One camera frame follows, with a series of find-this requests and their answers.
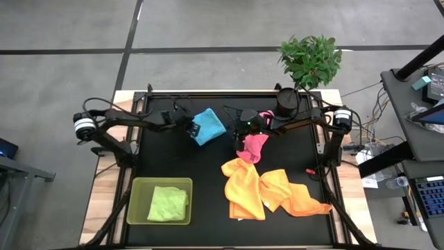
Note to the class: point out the grey metal side table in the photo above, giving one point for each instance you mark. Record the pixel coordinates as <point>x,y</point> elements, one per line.
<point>14,173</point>

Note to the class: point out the black device blue light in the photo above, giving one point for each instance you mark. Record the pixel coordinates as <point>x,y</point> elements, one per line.
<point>7,149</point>

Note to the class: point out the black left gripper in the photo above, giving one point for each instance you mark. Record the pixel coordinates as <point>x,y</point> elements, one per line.
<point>175,121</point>

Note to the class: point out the pink microfiber towel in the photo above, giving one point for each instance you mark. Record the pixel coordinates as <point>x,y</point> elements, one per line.
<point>253,150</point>

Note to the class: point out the backlit black keyboard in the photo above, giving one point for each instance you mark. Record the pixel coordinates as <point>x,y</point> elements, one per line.
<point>431,196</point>

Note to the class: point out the blue microfiber towel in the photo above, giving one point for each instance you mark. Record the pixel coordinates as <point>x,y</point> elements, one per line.
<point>211,125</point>

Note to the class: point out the translucent green plastic bin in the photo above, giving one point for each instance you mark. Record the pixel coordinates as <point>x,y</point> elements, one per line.
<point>137,198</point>

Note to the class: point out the white paper sheet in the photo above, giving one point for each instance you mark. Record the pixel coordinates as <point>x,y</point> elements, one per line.
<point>369,182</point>

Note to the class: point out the lime green microfiber towel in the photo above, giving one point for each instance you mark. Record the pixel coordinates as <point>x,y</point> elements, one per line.
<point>168,205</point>

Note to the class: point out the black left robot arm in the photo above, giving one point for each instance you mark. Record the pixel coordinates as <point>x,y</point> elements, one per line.
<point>84,125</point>

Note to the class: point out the black metal table frame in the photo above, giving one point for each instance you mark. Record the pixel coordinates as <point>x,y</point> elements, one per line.
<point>140,95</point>

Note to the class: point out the grey side desk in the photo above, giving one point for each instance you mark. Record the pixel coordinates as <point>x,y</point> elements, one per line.
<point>399,114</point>

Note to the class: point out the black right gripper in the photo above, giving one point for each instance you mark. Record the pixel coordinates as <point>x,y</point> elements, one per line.
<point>251,123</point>

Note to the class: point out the clear plastic water bottle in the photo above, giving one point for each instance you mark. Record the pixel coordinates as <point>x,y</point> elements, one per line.
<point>399,182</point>

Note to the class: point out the black electronic device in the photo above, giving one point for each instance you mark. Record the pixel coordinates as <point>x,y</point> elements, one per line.
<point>435,85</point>

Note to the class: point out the small teal box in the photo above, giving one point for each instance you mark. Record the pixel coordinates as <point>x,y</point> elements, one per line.
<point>421,82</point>

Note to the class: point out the orange microfiber towel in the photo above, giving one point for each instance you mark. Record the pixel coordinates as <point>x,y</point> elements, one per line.
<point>298,203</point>
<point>243,191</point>

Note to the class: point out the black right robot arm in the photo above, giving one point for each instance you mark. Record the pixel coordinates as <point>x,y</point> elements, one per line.
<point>342,118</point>

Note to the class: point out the black pole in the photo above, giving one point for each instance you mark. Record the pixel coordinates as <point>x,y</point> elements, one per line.
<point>419,57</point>

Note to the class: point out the green plant in black pot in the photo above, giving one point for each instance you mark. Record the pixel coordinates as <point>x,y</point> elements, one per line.
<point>310,62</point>

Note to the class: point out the dark tablet screen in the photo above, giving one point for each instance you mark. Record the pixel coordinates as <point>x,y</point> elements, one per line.
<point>433,116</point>

